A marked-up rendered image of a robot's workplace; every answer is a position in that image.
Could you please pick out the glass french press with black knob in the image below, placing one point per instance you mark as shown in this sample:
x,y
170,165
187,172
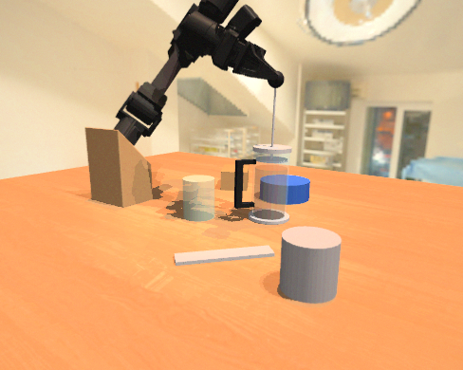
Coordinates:
x,y
270,177

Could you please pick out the blue short cylinder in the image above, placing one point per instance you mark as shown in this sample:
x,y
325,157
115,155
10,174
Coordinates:
x,y
298,190

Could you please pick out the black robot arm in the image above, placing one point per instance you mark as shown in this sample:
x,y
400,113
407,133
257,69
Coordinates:
x,y
186,47

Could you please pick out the grey cylinder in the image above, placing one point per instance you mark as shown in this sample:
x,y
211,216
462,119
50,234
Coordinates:
x,y
309,265

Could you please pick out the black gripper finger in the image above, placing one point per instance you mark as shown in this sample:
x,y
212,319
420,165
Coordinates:
x,y
260,54
250,65

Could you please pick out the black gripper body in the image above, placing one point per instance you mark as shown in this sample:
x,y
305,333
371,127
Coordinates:
x,y
225,49

